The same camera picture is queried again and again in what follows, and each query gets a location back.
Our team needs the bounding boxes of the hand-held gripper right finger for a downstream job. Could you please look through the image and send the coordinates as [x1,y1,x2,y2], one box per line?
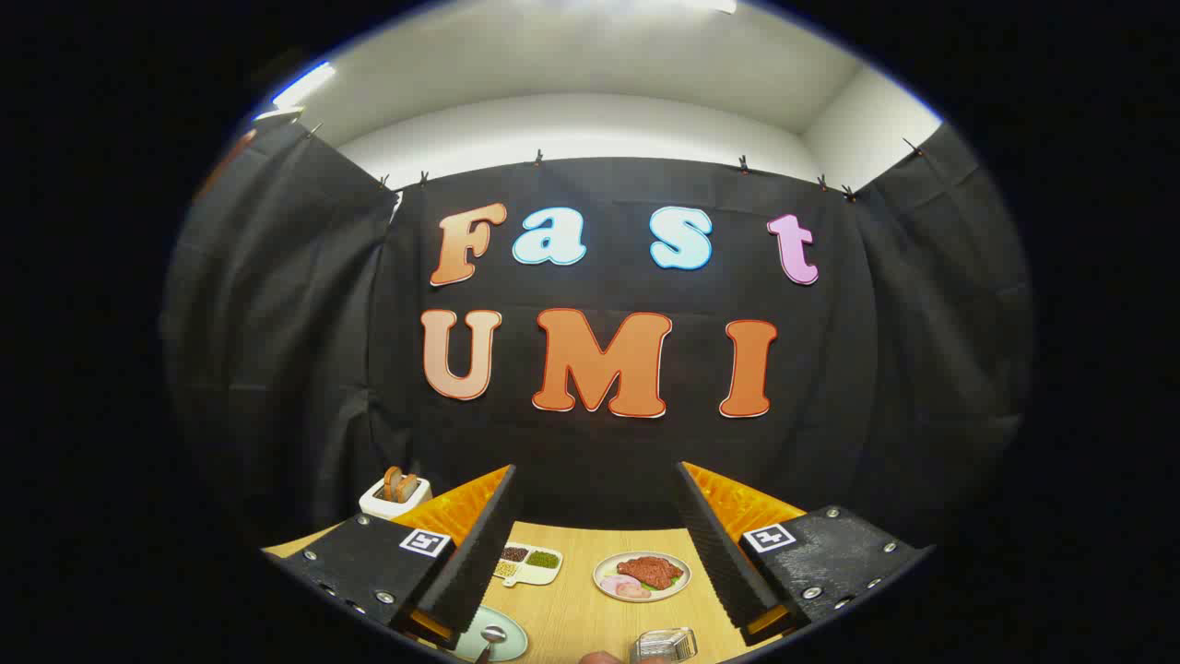
[675,461,934,646]

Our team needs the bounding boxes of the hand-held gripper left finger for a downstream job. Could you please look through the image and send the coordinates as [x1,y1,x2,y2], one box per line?
[263,464,519,651]

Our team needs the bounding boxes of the white oval plate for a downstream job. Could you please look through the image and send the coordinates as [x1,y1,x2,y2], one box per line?
[593,551,691,603]

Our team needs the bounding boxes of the brown meat slice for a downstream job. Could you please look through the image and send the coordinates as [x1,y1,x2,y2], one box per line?
[616,556,684,588]

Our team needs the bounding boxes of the white divided tray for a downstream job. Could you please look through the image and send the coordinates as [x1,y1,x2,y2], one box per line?
[491,542,563,588]

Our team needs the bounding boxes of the large pale green plate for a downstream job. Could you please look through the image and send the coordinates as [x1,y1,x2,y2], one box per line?
[450,605,529,663]

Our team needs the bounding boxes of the white toaster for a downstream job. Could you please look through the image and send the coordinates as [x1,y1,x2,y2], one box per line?
[360,468,432,519]

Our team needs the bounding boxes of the metal wire rack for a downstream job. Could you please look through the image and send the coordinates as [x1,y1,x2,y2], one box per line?
[630,627,699,663]

